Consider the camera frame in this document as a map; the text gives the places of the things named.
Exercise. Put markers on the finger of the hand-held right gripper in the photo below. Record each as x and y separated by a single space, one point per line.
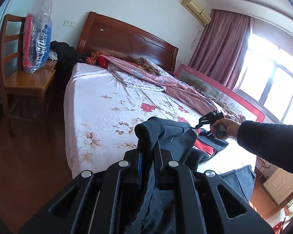
204 123
209 134

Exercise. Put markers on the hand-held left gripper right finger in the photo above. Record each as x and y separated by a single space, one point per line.
161 173

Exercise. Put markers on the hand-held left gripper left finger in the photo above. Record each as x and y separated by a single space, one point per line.
139 170

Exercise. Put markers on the dark blue pants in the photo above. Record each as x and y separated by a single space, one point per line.
171 134

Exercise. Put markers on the person's right forearm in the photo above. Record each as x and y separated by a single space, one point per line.
271 141

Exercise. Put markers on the person's right hand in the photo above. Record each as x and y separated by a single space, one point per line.
230 126

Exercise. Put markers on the pink dotted quilt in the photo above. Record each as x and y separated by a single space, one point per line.
185 90

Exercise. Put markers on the mauve curtain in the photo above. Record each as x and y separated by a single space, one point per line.
222 48

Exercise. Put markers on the window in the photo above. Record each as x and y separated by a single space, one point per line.
278 78

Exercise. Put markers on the bed with floral sheet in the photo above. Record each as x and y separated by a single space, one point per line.
100 102

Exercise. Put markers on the grey patterned quilt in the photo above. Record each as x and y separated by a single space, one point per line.
136 76

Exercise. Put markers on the white door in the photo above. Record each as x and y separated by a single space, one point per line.
283 185

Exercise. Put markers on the wooden headboard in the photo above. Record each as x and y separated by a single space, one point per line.
127 39

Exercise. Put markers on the red pillow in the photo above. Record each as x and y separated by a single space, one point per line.
103 61

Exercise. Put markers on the orange fringed cloth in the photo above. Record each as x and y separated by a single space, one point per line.
94 56

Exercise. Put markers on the black clothing pile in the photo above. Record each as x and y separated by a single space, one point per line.
66 56

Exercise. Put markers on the wooden nightstand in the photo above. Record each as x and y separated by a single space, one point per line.
50 64

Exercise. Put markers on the wooden chair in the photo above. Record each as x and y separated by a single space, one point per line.
26 80

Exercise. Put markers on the plastic bag of clothes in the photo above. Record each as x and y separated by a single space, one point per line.
36 36

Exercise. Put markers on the pink bed rail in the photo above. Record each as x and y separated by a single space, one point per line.
210 87

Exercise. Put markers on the wall air conditioner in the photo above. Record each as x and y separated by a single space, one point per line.
196 9

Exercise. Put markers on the white wall switch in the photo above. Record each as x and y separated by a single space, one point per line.
69 23

